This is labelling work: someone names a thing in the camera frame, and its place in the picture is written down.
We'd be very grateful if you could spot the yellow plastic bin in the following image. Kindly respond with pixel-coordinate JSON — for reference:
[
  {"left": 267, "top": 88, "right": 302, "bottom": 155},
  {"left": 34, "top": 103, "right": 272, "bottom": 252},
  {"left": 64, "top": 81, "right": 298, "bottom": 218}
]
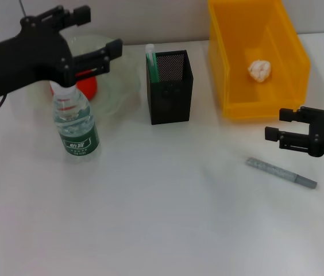
[{"left": 207, "top": 0, "right": 312, "bottom": 120}]

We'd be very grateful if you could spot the clear bottle with green label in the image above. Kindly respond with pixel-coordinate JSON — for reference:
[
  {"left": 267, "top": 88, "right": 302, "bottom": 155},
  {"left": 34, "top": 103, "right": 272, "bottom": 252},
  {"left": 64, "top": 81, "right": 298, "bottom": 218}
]
[{"left": 49, "top": 80, "right": 102, "bottom": 164}]

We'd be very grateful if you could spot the black mesh pen holder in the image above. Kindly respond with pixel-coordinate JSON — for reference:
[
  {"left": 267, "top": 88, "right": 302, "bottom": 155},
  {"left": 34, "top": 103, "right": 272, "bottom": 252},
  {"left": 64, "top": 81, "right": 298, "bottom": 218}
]
[{"left": 145, "top": 49, "right": 195, "bottom": 125}]

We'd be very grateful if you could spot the mint green pen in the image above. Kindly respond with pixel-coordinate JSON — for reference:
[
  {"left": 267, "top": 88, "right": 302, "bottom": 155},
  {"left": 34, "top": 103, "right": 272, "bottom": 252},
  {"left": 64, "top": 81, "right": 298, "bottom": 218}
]
[{"left": 145, "top": 43, "right": 161, "bottom": 84}]

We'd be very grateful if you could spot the white paper ball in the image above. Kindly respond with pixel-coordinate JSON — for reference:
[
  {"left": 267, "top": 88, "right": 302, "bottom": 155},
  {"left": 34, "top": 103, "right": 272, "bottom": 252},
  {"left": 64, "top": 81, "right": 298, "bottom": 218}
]
[{"left": 247, "top": 58, "right": 273, "bottom": 83}]

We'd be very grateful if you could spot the pale green glass fruit plate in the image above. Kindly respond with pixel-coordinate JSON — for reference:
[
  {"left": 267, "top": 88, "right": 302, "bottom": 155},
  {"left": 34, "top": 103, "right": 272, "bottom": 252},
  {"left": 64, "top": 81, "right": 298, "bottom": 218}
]
[{"left": 25, "top": 34, "right": 141, "bottom": 118}]

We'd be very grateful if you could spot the red-orange fruit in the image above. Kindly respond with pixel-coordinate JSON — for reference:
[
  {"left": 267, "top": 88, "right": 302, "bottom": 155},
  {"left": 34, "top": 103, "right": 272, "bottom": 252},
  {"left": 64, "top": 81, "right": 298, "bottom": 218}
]
[{"left": 49, "top": 73, "right": 98, "bottom": 102}]

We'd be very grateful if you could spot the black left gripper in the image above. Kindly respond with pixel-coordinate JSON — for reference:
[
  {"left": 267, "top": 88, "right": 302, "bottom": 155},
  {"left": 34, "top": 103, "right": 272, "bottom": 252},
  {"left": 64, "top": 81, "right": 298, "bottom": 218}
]
[{"left": 0, "top": 5, "right": 124, "bottom": 104}]

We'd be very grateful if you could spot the grey marker pen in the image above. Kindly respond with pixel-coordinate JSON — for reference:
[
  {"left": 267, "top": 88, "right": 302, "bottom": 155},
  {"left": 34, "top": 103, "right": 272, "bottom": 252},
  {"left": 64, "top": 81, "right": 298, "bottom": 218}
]
[{"left": 244, "top": 156, "right": 318, "bottom": 191}]

